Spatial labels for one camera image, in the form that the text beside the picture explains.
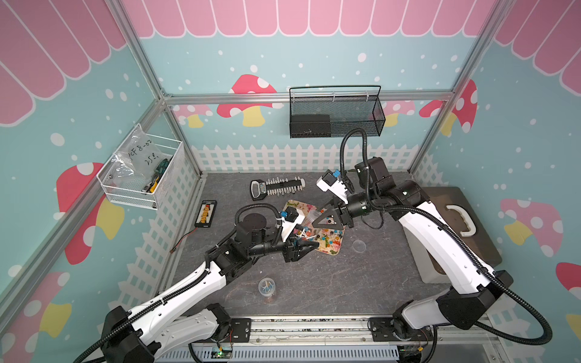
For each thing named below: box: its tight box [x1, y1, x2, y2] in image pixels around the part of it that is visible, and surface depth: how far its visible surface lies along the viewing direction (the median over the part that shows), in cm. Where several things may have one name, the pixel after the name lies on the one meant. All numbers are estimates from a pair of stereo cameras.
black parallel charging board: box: [194, 199, 218, 228], surface depth 104 cm
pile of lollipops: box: [293, 226, 345, 255], surface depth 96 cm
